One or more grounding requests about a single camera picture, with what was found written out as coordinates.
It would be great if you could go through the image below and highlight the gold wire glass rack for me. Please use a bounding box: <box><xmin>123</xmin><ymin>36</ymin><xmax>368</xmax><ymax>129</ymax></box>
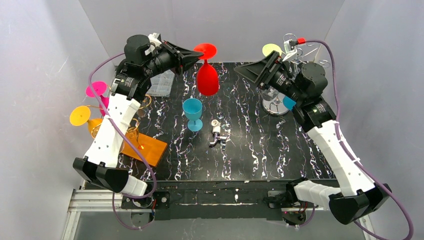
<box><xmin>87</xmin><ymin>94</ymin><xmax>152</xmax><ymax>142</ymax></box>

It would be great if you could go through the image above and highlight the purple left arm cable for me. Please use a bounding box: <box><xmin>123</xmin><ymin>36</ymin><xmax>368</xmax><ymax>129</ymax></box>
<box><xmin>87</xmin><ymin>51</ymin><xmax>159</xmax><ymax>231</ymax></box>

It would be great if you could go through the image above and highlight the clear plastic screw box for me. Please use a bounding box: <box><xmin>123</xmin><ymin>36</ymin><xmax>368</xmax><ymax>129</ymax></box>
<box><xmin>147</xmin><ymin>70</ymin><xmax>175</xmax><ymax>98</ymax></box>

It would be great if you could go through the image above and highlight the aluminium front rail frame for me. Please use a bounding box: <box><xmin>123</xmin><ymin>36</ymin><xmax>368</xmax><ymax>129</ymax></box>
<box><xmin>61</xmin><ymin>180</ymin><xmax>379</xmax><ymax>240</ymax></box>

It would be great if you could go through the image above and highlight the light blue wine glass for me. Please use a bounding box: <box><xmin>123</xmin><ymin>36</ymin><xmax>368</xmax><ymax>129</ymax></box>
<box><xmin>182</xmin><ymin>98</ymin><xmax>203</xmax><ymax>132</ymax></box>

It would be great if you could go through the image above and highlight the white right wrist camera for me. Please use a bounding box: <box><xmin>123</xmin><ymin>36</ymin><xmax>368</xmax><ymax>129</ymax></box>
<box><xmin>282</xmin><ymin>37</ymin><xmax>306</xmax><ymax>62</ymax></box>

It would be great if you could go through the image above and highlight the silver wire glass rack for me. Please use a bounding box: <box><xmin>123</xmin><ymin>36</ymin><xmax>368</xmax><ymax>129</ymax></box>
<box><xmin>282</xmin><ymin>33</ymin><xmax>331</xmax><ymax>68</ymax></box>

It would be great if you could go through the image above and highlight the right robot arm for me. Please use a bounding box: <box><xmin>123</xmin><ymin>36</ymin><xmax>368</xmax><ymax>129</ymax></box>
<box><xmin>234</xmin><ymin>51</ymin><xmax>389</xmax><ymax>225</ymax></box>

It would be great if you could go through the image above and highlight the green wine glass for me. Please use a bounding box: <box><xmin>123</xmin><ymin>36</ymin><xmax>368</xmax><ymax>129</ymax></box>
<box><xmin>262</xmin><ymin>43</ymin><xmax>283</xmax><ymax>57</ymax></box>

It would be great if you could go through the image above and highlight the red wine glass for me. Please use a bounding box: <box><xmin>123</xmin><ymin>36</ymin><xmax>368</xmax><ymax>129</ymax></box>
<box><xmin>193</xmin><ymin>43</ymin><xmax>220</xmax><ymax>96</ymax></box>

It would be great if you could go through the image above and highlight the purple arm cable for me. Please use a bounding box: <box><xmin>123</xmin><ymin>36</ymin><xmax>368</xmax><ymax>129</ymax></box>
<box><xmin>87</xmin><ymin>51</ymin><xmax>159</xmax><ymax>231</ymax></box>
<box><xmin>304</xmin><ymin>39</ymin><xmax>415</xmax><ymax>240</ymax></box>

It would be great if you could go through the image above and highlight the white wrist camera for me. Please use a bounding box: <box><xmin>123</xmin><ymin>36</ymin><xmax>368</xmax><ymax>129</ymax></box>
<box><xmin>282</xmin><ymin>37</ymin><xmax>306</xmax><ymax>62</ymax></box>
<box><xmin>148</xmin><ymin>32</ymin><xmax>162</xmax><ymax>47</ymax></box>

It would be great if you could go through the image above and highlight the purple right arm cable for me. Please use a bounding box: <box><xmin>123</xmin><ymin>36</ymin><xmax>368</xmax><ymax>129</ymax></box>
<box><xmin>304</xmin><ymin>39</ymin><xmax>415</xmax><ymax>240</ymax></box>

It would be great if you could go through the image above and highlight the pink wine glass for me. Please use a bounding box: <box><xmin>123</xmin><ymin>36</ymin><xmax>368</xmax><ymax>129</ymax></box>
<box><xmin>85</xmin><ymin>81</ymin><xmax>110</xmax><ymax>108</ymax></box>

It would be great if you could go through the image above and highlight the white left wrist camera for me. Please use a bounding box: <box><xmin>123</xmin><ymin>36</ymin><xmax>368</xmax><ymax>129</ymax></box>
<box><xmin>148</xmin><ymin>32</ymin><xmax>162</xmax><ymax>47</ymax></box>

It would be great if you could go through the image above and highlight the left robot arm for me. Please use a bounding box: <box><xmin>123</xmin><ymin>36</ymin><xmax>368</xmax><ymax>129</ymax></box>
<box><xmin>72</xmin><ymin>33</ymin><xmax>204</xmax><ymax>199</ymax></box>

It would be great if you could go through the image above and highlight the orange yellow wine glass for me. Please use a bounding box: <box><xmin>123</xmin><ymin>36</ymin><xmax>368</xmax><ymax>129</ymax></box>
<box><xmin>69</xmin><ymin>105</ymin><xmax>103</xmax><ymax>139</ymax></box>

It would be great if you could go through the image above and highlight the orange wooden rack base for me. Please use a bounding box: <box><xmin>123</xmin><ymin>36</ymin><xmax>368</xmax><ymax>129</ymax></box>
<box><xmin>125</xmin><ymin>131</ymin><xmax>168</xmax><ymax>167</ymax></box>

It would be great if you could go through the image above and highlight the blue wine glass silver rack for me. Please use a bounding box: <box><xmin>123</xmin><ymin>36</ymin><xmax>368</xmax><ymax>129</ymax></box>
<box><xmin>282</xmin><ymin>96</ymin><xmax>296</xmax><ymax>111</ymax></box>

